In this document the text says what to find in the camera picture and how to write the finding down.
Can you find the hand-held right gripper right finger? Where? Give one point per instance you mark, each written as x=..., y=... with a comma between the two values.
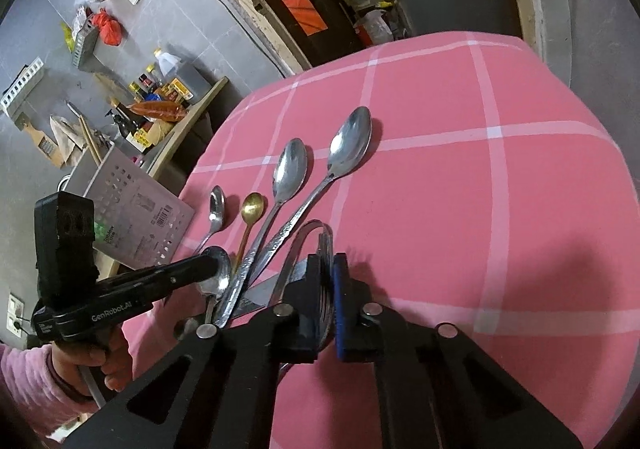
x=341, y=309

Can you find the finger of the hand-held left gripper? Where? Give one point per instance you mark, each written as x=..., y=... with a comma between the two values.
x=175, y=274
x=185, y=329

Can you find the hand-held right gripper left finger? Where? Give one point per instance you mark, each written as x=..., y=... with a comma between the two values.
x=305, y=319

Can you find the medium steel spoon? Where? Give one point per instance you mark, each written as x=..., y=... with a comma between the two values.
x=217, y=279

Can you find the steel table knife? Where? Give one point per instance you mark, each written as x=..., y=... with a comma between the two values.
x=260, y=296

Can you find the steel fork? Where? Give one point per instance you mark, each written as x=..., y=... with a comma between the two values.
x=300, y=241

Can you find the small steel spoon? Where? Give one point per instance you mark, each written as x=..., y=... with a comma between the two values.
x=217, y=206

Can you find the perforated metal utensil holder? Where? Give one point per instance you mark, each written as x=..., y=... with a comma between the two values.
x=135, y=199

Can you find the small gold spoon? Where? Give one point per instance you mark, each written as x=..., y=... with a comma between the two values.
x=253, y=210

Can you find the large steel spoon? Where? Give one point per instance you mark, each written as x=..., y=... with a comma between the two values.
x=291, y=169
x=350, y=144

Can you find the person's left forearm pink sleeve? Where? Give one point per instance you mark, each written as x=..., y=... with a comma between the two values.
x=30, y=379

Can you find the person's left hand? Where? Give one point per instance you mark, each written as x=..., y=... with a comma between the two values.
x=117, y=359

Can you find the brown paper bag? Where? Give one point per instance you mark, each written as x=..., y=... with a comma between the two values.
x=65, y=139

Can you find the wooden chopsticks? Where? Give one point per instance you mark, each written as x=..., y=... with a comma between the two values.
x=87, y=134

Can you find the black pump bottle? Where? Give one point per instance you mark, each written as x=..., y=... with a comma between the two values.
x=125, y=121

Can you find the red snack bag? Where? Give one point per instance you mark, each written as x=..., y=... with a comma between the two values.
x=160, y=111

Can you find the pink plaid cloth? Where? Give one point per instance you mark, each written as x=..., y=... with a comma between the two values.
x=450, y=179

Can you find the yellow seasoning boxes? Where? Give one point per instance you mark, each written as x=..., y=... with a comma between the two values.
x=175, y=90

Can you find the small dark sauce bottles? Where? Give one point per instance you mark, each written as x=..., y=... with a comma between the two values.
x=144, y=81

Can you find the dark oil jug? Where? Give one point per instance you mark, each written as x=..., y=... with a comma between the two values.
x=182, y=74

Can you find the red plastic bag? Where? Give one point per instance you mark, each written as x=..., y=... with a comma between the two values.
x=107, y=29

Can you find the white plastic bag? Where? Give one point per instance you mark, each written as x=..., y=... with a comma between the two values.
x=375, y=26

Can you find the orange cloth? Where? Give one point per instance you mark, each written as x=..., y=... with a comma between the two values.
x=305, y=14

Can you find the grey wall socket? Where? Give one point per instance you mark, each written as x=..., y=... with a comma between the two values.
x=16, y=311

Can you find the white perforated rail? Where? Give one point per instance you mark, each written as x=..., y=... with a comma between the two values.
x=20, y=81

